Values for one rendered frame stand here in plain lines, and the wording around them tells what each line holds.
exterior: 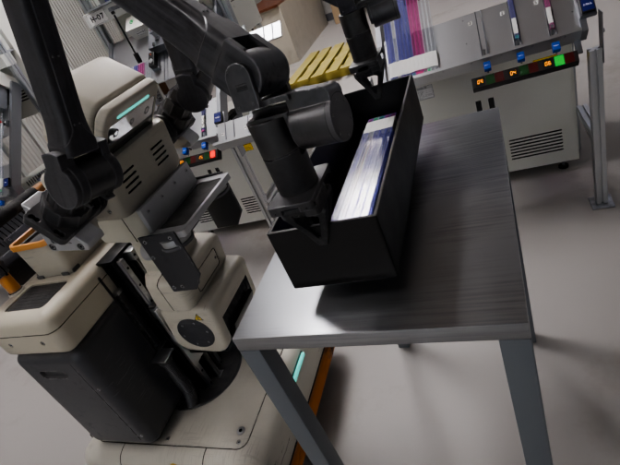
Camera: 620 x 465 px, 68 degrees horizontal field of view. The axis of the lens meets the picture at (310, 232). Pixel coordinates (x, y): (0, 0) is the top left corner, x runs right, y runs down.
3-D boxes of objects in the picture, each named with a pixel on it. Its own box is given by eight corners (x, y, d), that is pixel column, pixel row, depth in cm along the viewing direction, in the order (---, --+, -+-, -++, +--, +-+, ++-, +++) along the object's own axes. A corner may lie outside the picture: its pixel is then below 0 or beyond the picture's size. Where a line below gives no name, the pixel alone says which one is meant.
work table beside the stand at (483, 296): (370, 554, 117) (231, 339, 77) (399, 339, 170) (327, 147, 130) (572, 584, 98) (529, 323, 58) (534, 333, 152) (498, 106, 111)
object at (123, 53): (221, 66, 223) (216, 61, 218) (119, 102, 249) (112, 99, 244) (220, 6, 230) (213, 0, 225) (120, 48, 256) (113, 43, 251)
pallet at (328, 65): (310, 62, 606) (307, 53, 600) (373, 41, 574) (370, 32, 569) (286, 97, 508) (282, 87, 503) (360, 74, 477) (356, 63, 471)
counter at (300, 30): (328, 23, 808) (313, -24, 769) (298, 63, 632) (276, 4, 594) (290, 37, 836) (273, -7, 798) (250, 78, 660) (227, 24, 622)
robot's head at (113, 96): (36, 146, 96) (34, 81, 86) (98, 106, 112) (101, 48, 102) (101, 176, 96) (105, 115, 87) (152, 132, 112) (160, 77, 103)
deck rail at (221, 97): (229, 139, 214) (220, 135, 209) (225, 140, 215) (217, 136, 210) (223, 5, 229) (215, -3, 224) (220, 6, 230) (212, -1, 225)
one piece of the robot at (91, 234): (51, 251, 93) (18, 204, 86) (67, 236, 96) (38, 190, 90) (90, 250, 89) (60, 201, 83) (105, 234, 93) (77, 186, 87)
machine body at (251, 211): (297, 222, 269) (253, 125, 238) (199, 241, 297) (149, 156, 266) (321, 168, 320) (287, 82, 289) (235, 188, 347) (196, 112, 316)
